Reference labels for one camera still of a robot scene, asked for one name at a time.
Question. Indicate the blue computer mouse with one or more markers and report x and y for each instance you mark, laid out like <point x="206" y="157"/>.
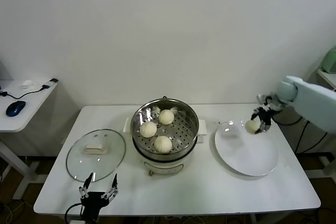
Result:
<point x="15" y="108"/>

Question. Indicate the white side desk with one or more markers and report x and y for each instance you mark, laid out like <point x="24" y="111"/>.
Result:
<point x="15" y="124"/>

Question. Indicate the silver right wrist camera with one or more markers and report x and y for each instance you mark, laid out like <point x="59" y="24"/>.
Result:
<point x="271" y="100"/>

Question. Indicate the white round plate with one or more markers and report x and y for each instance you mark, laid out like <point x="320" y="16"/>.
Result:
<point x="246" y="153"/>

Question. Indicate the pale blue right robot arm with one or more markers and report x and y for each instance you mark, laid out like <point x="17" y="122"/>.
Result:
<point x="312" y="100"/>

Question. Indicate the white side shelf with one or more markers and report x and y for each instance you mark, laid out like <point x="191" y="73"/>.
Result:
<point x="326" y="75"/>

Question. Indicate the perforated steel steamer basket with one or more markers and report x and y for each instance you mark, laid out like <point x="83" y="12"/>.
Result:
<point x="183" y="127"/>

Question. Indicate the mint green appliance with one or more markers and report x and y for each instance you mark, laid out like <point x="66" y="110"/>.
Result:
<point x="330" y="61"/>

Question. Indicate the cream electric pot base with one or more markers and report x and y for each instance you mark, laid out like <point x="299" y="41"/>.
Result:
<point x="162" y="165"/>

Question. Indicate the white steamed baozi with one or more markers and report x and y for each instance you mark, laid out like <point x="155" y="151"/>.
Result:
<point x="148" y="129"/>
<point x="162" y="144"/>
<point x="251" y="127"/>
<point x="166" y="117"/>

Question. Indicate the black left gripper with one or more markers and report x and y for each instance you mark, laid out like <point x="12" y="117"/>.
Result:
<point x="93" y="203"/>

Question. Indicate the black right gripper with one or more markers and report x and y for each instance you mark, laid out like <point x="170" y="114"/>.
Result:
<point x="266" y="115"/>

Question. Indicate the white crumpled tissue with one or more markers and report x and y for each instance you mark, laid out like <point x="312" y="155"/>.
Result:
<point x="28" y="84"/>

